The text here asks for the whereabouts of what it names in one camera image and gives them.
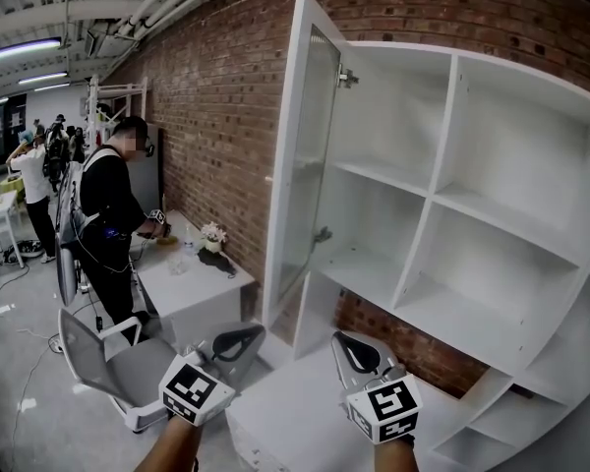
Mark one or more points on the clear glass cup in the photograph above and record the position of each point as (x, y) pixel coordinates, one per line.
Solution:
(177, 267)

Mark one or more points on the black cloth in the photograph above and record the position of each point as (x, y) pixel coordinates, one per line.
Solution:
(215, 263)

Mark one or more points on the long ceiling light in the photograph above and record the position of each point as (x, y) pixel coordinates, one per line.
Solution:
(43, 78)
(19, 51)
(51, 88)

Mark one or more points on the clear plastic bottle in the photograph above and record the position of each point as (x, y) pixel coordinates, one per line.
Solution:
(189, 241)

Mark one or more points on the small white desk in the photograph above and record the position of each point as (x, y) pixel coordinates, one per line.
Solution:
(201, 293)

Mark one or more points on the person's right forearm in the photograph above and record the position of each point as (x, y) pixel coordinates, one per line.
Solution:
(393, 460)

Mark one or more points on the white grey office chair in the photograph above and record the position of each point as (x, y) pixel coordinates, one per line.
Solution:
(137, 371)

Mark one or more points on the grey oval board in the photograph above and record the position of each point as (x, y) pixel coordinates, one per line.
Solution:
(66, 278)

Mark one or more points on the white desk hutch shelving unit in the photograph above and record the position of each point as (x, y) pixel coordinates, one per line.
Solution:
(295, 411)

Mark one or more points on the white power strip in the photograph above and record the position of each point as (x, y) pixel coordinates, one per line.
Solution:
(56, 343)

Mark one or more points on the gold stand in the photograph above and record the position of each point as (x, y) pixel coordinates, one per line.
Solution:
(167, 240)

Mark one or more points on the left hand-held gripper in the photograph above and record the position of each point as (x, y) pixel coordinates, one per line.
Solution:
(192, 391)

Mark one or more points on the person's left forearm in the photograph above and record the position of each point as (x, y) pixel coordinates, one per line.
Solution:
(169, 448)

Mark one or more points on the white ceiling pipes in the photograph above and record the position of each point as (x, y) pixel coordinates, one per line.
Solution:
(177, 3)

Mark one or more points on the dark bundle of gear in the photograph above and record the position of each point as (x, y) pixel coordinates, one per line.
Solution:
(22, 251)

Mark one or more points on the ceiling air conditioner unit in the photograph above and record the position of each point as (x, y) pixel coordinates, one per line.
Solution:
(108, 37)

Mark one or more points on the white cabinet door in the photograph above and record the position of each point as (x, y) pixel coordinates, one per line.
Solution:
(287, 140)

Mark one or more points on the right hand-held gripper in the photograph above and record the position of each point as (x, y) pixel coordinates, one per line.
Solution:
(386, 408)

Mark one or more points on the white frame rack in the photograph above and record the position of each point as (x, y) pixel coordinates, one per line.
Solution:
(123, 86)

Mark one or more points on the pink flowers in white pot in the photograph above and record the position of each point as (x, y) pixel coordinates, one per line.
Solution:
(213, 234)

